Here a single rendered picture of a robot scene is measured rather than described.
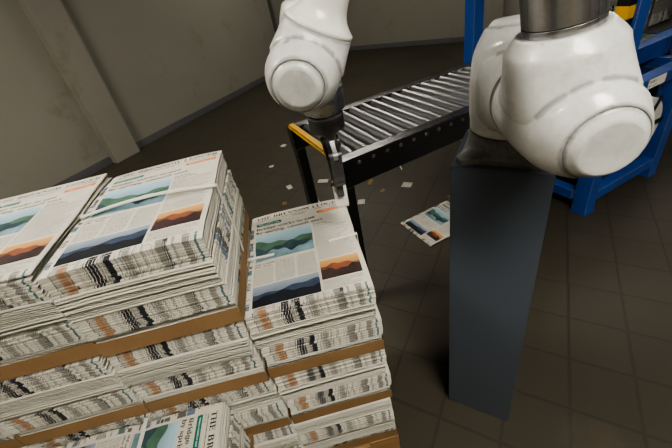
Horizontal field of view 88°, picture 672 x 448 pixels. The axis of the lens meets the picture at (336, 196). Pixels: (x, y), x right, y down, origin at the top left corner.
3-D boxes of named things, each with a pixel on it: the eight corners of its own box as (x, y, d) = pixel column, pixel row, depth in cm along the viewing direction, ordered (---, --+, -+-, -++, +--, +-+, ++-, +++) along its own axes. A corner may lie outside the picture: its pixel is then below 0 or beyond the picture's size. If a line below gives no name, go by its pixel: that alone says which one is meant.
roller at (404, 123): (425, 134, 149) (415, 139, 148) (367, 109, 186) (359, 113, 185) (424, 123, 146) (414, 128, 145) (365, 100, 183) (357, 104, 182)
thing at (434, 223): (430, 247, 199) (430, 245, 198) (400, 223, 221) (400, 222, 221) (479, 221, 210) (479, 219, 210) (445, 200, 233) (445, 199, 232)
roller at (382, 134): (400, 135, 143) (398, 147, 145) (345, 109, 180) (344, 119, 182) (390, 136, 141) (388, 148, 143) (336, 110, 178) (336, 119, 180)
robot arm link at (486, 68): (530, 106, 82) (544, 1, 70) (572, 139, 67) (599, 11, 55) (459, 117, 84) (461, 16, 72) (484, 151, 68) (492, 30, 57)
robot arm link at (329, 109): (298, 95, 65) (305, 125, 68) (345, 84, 65) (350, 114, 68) (294, 83, 72) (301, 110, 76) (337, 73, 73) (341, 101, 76)
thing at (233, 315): (244, 321, 72) (237, 307, 69) (103, 358, 70) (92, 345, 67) (247, 267, 85) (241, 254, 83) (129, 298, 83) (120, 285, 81)
